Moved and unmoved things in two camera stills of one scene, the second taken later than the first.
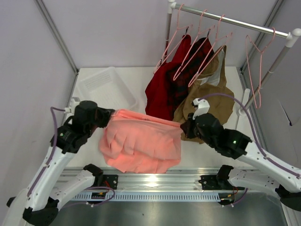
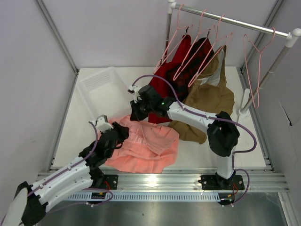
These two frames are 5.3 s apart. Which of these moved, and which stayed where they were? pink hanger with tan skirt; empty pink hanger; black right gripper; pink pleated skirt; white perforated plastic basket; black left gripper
Moved: pink pleated skirt; black right gripper; black left gripper
Stayed: empty pink hanger; white perforated plastic basket; pink hanger with tan skirt
